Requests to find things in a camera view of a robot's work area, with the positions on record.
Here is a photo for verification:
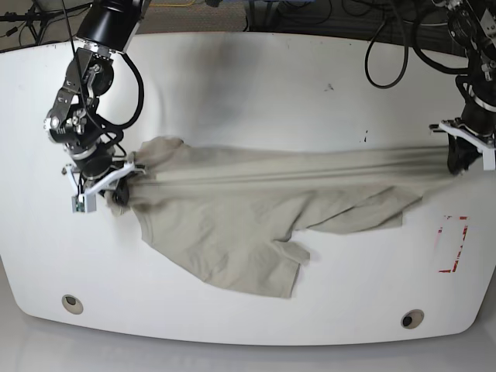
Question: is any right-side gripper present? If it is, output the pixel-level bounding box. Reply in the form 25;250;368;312
62;149;146;205

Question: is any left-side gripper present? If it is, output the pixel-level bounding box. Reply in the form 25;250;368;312
429;102;495;175

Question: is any beige T-shirt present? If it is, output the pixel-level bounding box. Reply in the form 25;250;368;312
105;137;453;298

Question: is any red tape rectangle marking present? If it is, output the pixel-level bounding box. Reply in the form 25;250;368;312
434;215;469;274

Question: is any black tripod stand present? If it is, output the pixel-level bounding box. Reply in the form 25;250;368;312
1;0;64;46

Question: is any left-side wrist camera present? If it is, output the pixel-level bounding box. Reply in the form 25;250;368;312
481;148;496;171

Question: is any right-side wrist camera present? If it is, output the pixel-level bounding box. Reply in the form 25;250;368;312
71;193;97;213

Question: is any left table cable grommet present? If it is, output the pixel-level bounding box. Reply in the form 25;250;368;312
61;294;84;315

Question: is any table cable grommet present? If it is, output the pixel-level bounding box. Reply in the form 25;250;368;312
61;294;84;315
401;309;425;329

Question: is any right table cable grommet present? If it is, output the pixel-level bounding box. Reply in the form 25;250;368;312
401;309;425;329

